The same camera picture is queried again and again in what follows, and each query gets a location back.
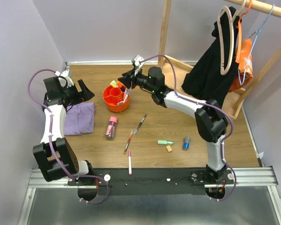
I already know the mint green highlighter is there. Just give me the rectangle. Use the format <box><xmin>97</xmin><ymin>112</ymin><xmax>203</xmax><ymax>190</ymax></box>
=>
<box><xmin>110</xmin><ymin>81</ymin><xmax>117</xmax><ymax>87</ymax></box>

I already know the orange hanger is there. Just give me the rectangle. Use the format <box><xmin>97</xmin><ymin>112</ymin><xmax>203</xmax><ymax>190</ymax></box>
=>
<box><xmin>235</xmin><ymin>0</ymin><xmax>252</xmax><ymax>63</ymax></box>

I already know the blue wire hanger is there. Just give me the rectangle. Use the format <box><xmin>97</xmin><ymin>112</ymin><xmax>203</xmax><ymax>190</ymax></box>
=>
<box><xmin>237</xmin><ymin>3</ymin><xmax>276</xmax><ymax>86</ymax></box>

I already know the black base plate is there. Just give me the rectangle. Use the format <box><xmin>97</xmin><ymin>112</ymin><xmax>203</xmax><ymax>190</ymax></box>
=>
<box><xmin>67</xmin><ymin>167</ymin><xmax>236</xmax><ymax>196</ymax></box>

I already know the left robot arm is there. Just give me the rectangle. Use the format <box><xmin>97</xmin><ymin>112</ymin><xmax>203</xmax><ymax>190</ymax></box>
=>
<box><xmin>33</xmin><ymin>76</ymin><xmax>95</xmax><ymax>185</ymax></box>

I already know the green stapler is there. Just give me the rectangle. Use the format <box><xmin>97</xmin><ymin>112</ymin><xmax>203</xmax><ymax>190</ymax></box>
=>
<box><xmin>157</xmin><ymin>140</ymin><xmax>174</xmax><ymax>145</ymax></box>

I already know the yellow capped white marker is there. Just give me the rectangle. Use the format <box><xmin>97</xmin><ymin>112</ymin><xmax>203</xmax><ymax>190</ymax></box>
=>
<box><xmin>110</xmin><ymin>80</ymin><xmax>118</xmax><ymax>87</ymax></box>

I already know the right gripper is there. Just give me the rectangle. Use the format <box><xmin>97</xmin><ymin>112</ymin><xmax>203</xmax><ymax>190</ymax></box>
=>
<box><xmin>117</xmin><ymin>67</ymin><xmax>155</xmax><ymax>94</ymax></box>

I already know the blue jar grey lid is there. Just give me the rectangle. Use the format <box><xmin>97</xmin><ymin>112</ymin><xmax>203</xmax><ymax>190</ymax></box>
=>
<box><xmin>182</xmin><ymin>136</ymin><xmax>191</xmax><ymax>150</ymax></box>

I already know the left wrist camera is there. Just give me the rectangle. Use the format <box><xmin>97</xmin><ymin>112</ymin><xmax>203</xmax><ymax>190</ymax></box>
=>
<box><xmin>54</xmin><ymin>70</ymin><xmax>74</xmax><ymax>88</ymax></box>

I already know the aluminium rail frame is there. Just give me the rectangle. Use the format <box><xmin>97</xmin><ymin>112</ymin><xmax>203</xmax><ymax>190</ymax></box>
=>
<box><xmin>18</xmin><ymin>167</ymin><xmax>281</xmax><ymax>225</ymax></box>

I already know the blue capped white marker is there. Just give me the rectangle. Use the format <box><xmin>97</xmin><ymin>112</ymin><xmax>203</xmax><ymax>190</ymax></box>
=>
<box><xmin>123</xmin><ymin>88</ymin><xmax>130</xmax><ymax>103</ymax></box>

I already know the dark purple pen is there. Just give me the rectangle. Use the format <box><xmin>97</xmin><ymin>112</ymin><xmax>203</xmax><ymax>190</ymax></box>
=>
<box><xmin>133</xmin><ymin>114</ymin><xmax>147</xmax><ymax>135</ymax></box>

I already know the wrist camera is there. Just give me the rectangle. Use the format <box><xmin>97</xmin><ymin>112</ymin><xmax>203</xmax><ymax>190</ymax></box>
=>
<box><xmin>132</xmin><ymin>55</ymin><xmax>144</xmax><ymax>76</ymax></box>
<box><xmin>54</xmin><ymin>70</ymin><xmax>74</xmax><ymax>88</ymax></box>

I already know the red pen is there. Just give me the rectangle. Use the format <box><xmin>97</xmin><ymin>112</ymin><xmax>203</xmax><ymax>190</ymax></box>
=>
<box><xmin>123</xmin><ymin>130</ymin><xmax>134</xmax><ymax>155</ymax></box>

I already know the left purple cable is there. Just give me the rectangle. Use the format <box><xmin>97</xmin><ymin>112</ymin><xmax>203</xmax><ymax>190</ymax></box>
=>
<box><xmin>28</xmin><ymin>68</ymin><xmax>111</xmax><ymax>204</ymax></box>

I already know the purple cable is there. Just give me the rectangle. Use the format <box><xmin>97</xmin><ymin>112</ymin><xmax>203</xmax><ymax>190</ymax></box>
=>
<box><xmin>28</xmin><ymin>68</ymin><xmax>111</xmax><ymax>204</ymax></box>
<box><xmin>140</xmin><ymin>54</ymin><xmax>237</xmax><ymax>202</ymax></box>

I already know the orange garment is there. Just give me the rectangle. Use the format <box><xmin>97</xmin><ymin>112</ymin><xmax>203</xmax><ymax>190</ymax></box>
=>
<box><xmin>229</xmin><ymin>38</ymin><xmax>254</xmax><ymax>92</ymax></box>

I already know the beige wooden hanger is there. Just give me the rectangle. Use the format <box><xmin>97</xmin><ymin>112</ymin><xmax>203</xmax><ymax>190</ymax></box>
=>
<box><xmin>216</xmin><ymin>0</ymin><xmax>248</xmax><ymax>76</ymax></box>

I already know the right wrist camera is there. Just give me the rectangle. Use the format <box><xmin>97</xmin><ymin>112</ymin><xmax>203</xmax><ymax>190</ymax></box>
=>
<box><xmin>132</xmin><ymin>55</ymin><xmax>144</xmax><ymax>76</ymax></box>

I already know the purple cloth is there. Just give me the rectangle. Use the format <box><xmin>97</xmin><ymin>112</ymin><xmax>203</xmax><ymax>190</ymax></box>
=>
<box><xmin>64</xmin><ymin>102</ymin><xmax>95</xmax><ymax>135</ymax></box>

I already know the pink lidded marker bottle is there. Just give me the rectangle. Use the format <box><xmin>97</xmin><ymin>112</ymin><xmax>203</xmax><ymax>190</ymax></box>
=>
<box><xmin>105</xmin><ymin>116</ymin><xmax>118</xmax><ymax>139</ymax></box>

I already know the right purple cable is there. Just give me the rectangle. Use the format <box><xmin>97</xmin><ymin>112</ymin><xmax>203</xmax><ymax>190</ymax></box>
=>
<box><xmin>140</xmin><ymin>54</ymin><xmax>237</xmax><ymax>202</ymax></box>

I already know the tan eraser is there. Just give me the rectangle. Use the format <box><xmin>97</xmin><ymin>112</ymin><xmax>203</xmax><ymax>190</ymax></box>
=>
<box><xmin>166</xmin><ymin>145</ymin><xmax>173</xmax><ymax>152</ymax></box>

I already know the pink capped white marker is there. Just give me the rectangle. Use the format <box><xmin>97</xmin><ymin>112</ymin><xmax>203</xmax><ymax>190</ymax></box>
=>
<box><xmin>128</xmin><ymin>151</ymin><xmax>132</xmax><ymax>176</ymax></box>

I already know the black garment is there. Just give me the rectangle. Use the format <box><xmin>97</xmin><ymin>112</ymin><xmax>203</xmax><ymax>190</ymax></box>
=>
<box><xmin>181</xmin><ymin>12</ymin><xmax>239</xmax><ymax>108</ymax></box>

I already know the orange round desk organizer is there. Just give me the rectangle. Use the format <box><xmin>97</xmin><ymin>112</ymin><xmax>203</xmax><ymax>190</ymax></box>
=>
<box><xmin>103</xmin><ymin>85</ymin><xmax>130</xmax><ymax>113</ymax></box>

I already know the wooden clothes rack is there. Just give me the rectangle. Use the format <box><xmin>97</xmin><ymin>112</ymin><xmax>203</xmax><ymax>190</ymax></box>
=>
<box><xmin>158</xmin><ymin>0</ymin><xmax>281</xmax><ymax>119</ymax></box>

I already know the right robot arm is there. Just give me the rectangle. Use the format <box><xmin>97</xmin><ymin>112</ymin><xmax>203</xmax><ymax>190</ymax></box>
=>
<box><xmin>118</xmin><ymin>67</ymin><xmax>228</xmax><ymax>184</ymax></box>

